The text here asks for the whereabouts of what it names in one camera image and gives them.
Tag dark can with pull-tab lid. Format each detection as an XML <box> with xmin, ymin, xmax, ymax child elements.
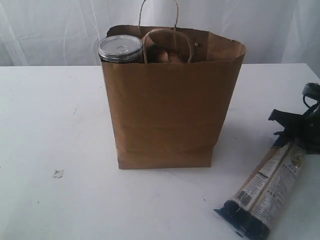
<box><xmin>97</xmin><ymin>34</ymin><xmax>143</xmax><ymax>64</ymax></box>

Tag brown pouch with orange label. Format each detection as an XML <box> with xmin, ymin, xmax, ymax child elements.
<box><xmin>141</xmin><ymin>36</ymin><xmax>186</xmax><ymax>64</ymax></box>

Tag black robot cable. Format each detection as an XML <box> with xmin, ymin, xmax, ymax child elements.
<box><xmin>302</xmin><ymin>94</ymin><xmax>316</xmax><ymax>107</ymax></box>

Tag long noodle package black ends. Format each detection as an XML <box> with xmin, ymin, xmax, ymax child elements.
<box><xmin>213</xmin><ymin>136</ymin><xmax>310</xmax><ymax>240</ymax></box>

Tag silver wrist camera on right arm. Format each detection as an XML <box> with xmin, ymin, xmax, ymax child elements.
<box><xmin>302</xmin><ymin>82</ymin><xmax>320</xmax><ymax>99</ymax></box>

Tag brown paper shopping bag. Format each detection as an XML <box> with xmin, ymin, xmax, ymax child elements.
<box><xmin>101</xmin><ymin>0</ymin><xmax>247</xmax><ymax>171</ymax></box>

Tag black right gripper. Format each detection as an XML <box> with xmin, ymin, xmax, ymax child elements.
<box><xmin>268</xmin><ymin>103</ymin><xmax>320</xmax><ymax>154</ymax></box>

